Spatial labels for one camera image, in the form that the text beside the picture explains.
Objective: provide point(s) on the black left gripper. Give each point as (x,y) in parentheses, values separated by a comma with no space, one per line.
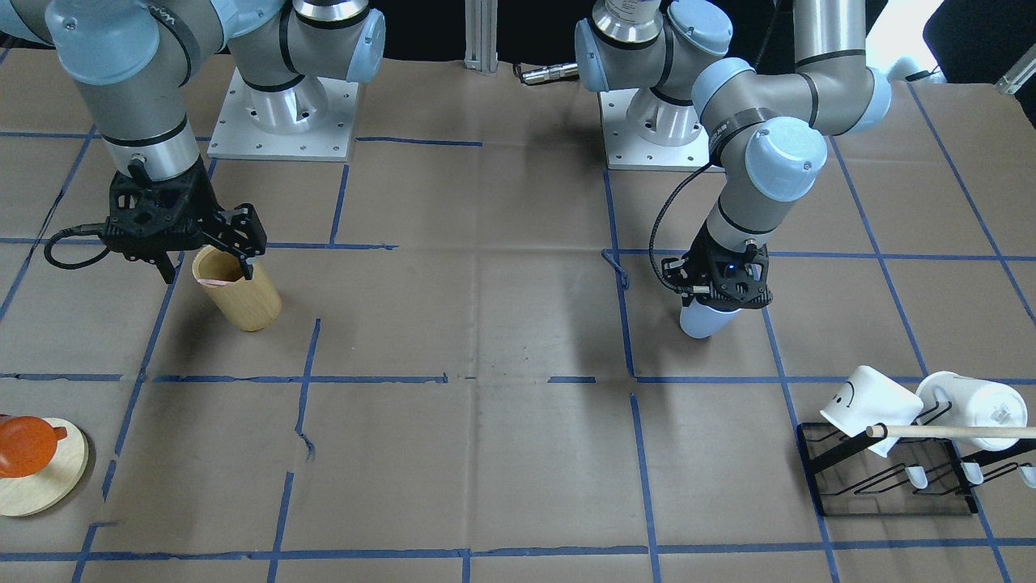
(701,253)

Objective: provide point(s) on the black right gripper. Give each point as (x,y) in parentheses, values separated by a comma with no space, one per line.
(201,204)

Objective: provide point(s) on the light blue plastic cup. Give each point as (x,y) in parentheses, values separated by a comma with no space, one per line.
(701,321)

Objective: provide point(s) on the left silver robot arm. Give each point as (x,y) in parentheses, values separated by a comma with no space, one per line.
(766,131)

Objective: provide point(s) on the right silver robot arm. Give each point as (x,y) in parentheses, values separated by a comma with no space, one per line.
(129,61)

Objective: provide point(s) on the bamboo chopstick holder cup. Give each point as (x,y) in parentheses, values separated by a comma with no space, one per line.
(248,305)

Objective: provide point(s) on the orange cup on tree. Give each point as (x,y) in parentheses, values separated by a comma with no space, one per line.
(28,444)

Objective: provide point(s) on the white smiley face mug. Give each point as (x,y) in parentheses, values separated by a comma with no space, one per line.
(866,398)

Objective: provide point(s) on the white mug with label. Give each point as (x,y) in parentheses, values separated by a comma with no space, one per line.
(952,400)

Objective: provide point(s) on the wooden mug tree stand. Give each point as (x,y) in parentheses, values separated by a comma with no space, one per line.
(39,491)

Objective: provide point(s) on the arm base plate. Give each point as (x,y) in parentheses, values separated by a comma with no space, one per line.
(643,132)
(312,121)

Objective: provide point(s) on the wooden rack handle rod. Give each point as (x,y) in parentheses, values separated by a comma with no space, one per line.
(882,431)

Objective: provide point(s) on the black wire mug rack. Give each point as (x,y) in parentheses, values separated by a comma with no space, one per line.
(923,475)

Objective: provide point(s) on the aluminium frame post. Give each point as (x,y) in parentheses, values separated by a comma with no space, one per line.
(480,31)

